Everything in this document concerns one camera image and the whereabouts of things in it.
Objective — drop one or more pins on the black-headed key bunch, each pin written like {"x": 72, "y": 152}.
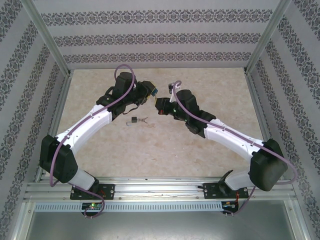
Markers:
{"x": 143, "y": 120}

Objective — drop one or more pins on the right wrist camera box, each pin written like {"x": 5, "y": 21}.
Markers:
{"x": 170, "y": 86}

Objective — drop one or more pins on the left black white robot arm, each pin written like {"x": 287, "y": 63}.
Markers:
{"x": 82, "y": 125}

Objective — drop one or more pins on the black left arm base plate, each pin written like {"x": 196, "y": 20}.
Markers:
{"x": 108, "y": 191}

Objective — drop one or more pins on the grey metal shelf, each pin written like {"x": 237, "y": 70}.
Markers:
{"x": 160, "y": 227}

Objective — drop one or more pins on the small circuit board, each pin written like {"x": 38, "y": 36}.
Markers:
{"x": 228, "y": 204}

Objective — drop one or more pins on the black padlock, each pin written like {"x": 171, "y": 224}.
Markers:
{"x": 134, "y": 120}

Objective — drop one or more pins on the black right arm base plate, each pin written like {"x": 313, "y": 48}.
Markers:
{"x": 211, "y": 191}

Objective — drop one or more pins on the aluminium mounting rail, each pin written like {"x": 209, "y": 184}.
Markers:
{"x": 160, "y": 187}

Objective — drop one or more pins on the aluminium frame post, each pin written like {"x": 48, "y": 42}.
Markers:
{"x": 266, "y": 37}
{"x": 48, "y": 37}

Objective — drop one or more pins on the circuit board with green light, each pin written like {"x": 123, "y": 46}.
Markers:
{"x": 93, "y": 206}

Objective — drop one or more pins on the blue padlock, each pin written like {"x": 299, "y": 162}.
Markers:
{"x": 155, "y": 90}

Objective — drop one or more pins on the aluminium side rail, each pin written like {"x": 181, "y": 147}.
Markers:
{"x": 260, "y": 112}
{"x": 60, "y": 107}

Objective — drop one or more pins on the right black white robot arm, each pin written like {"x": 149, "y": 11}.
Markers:
{"x": 232, "y": 135}

